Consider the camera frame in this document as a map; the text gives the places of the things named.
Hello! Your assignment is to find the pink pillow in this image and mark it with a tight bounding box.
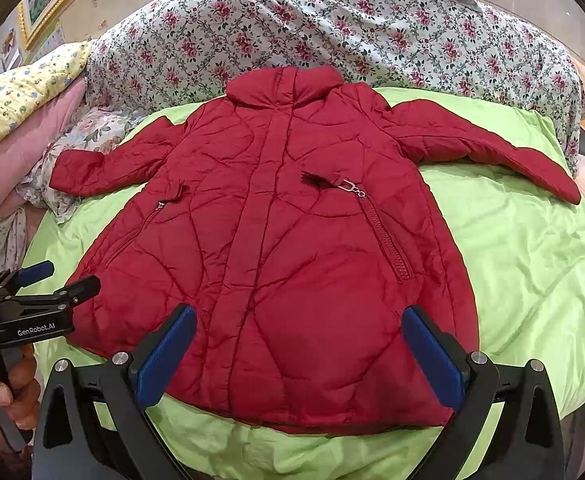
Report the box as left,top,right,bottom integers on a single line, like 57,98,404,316
0,76,86,219

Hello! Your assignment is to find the rose floral white quilt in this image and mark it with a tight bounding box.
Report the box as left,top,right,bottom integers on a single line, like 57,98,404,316
85,0,585,168

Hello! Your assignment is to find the yellow floral blanket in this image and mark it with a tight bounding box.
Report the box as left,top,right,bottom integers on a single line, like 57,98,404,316
0,41,92,142

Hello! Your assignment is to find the large flower print pillow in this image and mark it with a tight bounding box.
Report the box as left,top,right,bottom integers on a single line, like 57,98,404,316
16,105,146,226

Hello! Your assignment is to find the person's left hand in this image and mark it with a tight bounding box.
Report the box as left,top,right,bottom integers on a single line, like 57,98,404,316
0,344,41,453

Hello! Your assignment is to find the red quilted puffer jacket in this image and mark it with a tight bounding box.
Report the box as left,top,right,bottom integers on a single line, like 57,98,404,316
50,66,581,436

